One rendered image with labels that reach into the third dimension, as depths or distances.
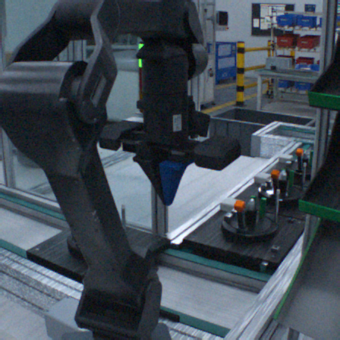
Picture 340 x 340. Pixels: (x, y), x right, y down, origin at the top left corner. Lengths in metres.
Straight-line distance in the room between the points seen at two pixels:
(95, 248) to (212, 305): 0.52
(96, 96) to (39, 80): 0.04
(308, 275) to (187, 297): 0.28
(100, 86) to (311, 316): 0.54
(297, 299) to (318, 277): 0.05
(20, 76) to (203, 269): 0.75
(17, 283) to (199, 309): 0.40
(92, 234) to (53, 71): 0.17
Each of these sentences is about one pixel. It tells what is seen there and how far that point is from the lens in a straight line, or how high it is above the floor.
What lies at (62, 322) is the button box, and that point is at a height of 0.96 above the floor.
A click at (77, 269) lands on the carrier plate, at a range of 0.94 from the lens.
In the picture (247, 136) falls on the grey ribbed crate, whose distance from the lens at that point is 2.80.
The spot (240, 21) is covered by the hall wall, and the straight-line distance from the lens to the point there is 12.18.
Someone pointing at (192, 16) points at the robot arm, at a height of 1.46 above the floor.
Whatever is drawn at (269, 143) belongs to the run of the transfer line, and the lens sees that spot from 2.02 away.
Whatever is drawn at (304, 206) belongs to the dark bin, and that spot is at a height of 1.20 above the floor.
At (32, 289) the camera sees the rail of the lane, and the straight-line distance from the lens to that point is 0.97.
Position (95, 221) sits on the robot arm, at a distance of 0.40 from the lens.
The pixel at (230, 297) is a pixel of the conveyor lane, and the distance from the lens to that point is 0.95.
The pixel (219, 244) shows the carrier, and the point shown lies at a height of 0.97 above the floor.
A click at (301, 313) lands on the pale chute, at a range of 0.76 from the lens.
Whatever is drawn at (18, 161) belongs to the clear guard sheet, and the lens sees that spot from 1.40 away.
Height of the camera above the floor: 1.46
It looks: 19 degrees down
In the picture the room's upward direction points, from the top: straight up
